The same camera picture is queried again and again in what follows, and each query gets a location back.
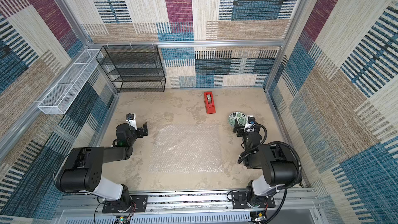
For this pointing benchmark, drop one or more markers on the aluminium mounting rail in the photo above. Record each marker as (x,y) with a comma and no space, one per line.
(219,200)

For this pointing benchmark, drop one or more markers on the red tape dispenser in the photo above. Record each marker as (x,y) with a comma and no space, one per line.
(209,103)

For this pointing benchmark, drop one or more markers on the clear bubble wrap sheet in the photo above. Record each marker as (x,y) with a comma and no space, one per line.
(187,148)

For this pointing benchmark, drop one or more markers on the black wire mesh shelf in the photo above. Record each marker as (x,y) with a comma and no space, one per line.
(133,68)

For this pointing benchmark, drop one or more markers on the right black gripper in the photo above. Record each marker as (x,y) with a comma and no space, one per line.
(241,129)

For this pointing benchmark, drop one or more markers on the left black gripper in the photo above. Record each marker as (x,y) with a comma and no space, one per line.
(139,130)

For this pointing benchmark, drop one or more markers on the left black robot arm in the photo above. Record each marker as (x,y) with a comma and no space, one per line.
(82,172)

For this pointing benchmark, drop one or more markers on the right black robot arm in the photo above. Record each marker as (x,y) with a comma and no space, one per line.
(280,164)

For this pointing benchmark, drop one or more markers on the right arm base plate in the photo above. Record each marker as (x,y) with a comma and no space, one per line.
(244,200)

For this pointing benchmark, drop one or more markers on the green leaf pattern bowl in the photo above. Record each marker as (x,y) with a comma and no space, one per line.
(240,117)

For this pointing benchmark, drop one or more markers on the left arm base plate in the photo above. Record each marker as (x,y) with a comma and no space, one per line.
(134,203)

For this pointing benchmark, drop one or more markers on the white slotted cable duct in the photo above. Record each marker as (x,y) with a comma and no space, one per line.
(191,218)

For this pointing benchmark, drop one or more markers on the white wire mesh basket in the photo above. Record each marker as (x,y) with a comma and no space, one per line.
(59,99)

